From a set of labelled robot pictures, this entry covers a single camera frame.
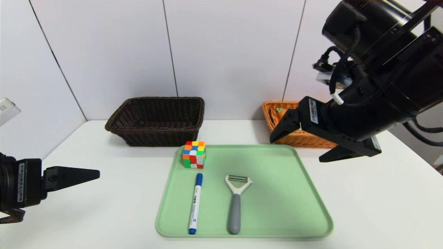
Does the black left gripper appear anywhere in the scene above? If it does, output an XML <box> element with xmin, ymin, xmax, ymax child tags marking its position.
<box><xmin>0</xmin><ymin>152</ymin><xmax>100</xmax><ymax>212</ymax></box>

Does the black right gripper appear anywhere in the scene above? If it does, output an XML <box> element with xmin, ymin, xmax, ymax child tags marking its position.
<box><xmin>269</xmin><ymin>71</ymin><xmax>387</xmax><ymax>163</ymax></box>

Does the white peeler grey handle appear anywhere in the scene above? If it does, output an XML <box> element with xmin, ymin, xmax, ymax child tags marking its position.
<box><xmin>225</xmin><ymin>175</ymin><xmax>253</xmax><ymax>235</ymax></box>

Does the multicoloured puzzle cube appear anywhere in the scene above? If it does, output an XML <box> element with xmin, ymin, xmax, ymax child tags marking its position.
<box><xmin>182</xmin><ymin>141</ymin><xmax>206</xmax><ymax>169</ymax></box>

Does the blue white marker pen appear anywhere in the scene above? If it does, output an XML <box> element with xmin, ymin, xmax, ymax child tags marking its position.
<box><xmin>188</xmin><ymin>173</ymin><xmax>204</xmax><ymax>235</ymax></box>

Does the orange wicker basket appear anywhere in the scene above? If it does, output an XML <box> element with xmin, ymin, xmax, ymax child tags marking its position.
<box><xmin>261</xmin><ymin>101</ymin><xmax>338</xmax><ymax>149</ymax></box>

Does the dark brown wicker basket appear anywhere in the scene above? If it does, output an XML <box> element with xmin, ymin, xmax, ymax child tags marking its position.
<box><xmin>105</xmin><ymin>96</ymin><xmax>205</xmax><ymax>147</ymax></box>

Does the light green plastic tray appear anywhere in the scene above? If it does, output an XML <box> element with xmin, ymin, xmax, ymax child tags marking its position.
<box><xmin>155</xmin><ymin>144</ymin><xmax>334</xmax><ymax>238</ymax></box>

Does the black right camera cable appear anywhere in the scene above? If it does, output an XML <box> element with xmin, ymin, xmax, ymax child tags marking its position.
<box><xmin>329</xmin><ymin>26</ymin><xmax>361</xmax><ymax>105</ymax></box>

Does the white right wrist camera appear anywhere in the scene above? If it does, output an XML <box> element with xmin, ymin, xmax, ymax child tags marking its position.
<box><xmin>313</xmin><ymin>59</ymin><xmax>352</xmax><ymax>91</ymax></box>

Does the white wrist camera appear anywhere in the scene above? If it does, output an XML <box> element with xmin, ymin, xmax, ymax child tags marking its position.
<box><xmin>313</xmin><ymin>59</ymin><xmax>352</xmax><ymax>91</ymax></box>
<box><xmin>0</xmin><ymin>98</ymin><xmax>22</xmax><ymax>127</ymax></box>

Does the labelled black left arm cable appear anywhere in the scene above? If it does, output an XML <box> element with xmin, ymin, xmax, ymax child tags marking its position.
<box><xmin>0</xmin><ymin>207</ymin><xmax>26</xmax><ymax>224</ymax></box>

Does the labelled black arm cable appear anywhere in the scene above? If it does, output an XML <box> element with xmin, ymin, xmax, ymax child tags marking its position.
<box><xmin>0</xmin><ymin>207</ymin><xmax>26</xmax><ymax>224</ymax></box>
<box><xmin>403</xmin><ymin>118</ymin><xmax>443</xmax><ymax>147</ymax></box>

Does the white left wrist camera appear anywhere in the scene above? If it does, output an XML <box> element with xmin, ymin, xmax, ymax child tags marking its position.
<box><xmin>0</xmin><ymin>98</ymin><xmax>22</xmax><ymax>127</ymax></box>

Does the labelled black right arm cable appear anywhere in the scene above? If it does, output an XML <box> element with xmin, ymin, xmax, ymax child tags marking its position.
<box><xmin>403</xmin><ymin>118</ymin><xmax>443</xmax><ymax>147</ymax></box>

